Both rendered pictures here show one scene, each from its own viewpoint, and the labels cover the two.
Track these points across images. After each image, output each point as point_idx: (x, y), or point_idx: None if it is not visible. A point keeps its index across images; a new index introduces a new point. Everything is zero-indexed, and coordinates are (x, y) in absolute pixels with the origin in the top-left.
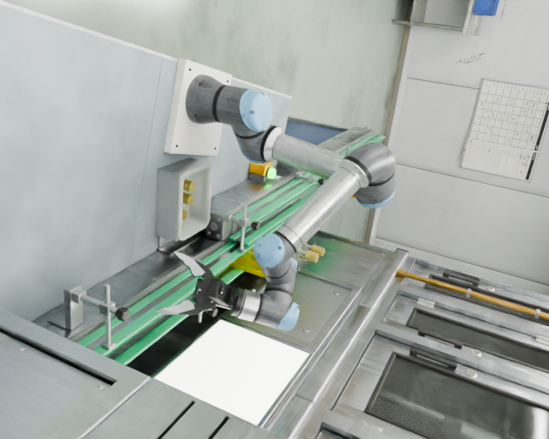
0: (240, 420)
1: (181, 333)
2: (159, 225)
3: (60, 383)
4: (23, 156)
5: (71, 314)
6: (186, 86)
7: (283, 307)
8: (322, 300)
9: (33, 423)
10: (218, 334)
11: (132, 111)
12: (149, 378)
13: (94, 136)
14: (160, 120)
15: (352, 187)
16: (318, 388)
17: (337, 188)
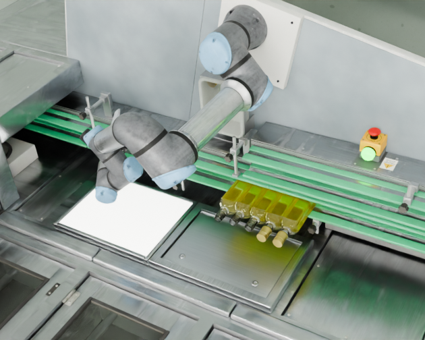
0: None
1: (187, 190)
2: None
3: (1, 100)
4: (102, 10)
5: (103, 106)
6: (226, 9)
7: (98, 183)
8: (237, 271)
9: None
10: (172, 203)
11: (179, 11)
12: None
13: (148, 17)
14: (210, 29)
15: (111, 135)
16: (104, 260)
17: (109, 127)
